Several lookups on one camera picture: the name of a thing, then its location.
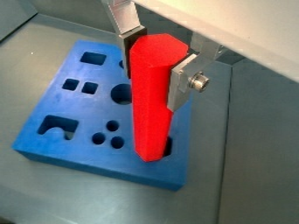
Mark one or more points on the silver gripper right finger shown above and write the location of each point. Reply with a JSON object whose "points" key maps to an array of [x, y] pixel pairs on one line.
{"points": [[187, 75]]}

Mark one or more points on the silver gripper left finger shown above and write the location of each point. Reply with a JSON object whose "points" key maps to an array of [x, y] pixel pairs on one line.
{"points": [[124, 20]]}

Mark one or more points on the red hexagonal prism peg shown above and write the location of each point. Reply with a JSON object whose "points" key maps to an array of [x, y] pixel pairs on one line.
{"points": [[152, 56]]}

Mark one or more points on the blue foam shape-sorting block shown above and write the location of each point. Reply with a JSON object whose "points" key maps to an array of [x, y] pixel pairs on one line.
{"points": [[80, 125]]}

